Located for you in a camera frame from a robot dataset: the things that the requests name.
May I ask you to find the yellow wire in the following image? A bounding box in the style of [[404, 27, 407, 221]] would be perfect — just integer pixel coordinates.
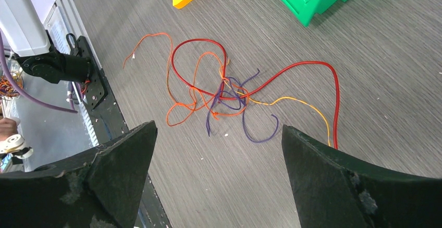
[[220, 58, 332, 148]]

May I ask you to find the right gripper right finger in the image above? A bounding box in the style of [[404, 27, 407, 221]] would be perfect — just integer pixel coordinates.
[[281, 125, 441, 227]]

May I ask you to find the person hand with strap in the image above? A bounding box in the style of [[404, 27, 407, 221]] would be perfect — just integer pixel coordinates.
[[1, 115, 33, 167]]

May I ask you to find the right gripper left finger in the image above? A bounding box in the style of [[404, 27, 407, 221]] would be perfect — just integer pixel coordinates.
[[1, 121, 157, 227]]

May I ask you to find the red wire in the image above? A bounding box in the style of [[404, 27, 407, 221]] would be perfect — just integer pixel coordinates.
[[171, 39, 341, 150]]

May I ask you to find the slotted cable duct rail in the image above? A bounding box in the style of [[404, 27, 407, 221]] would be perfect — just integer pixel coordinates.
[[1, 0, 98, 173]]

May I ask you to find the orange wire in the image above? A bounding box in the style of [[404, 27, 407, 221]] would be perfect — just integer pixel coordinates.
[[122, 32, 250, 127]]

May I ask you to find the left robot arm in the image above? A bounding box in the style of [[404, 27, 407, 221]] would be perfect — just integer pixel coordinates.
[[1, 0, 93, 84]]

